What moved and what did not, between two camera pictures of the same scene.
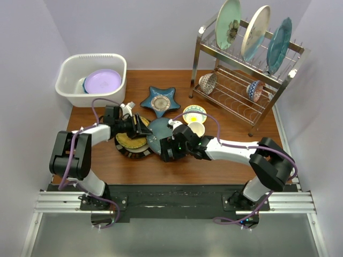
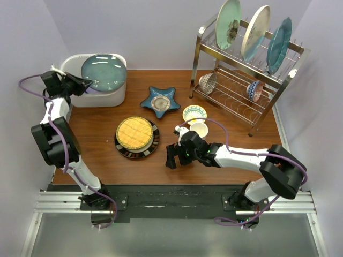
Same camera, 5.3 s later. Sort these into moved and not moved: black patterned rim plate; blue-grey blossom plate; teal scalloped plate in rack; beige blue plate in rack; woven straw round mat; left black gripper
Moved: left black gripper; blue-grey blossom plate
Not moved: black patterned rim plate; teal scalloped plate in rack; woven straw round mat; beige blue plate in rack
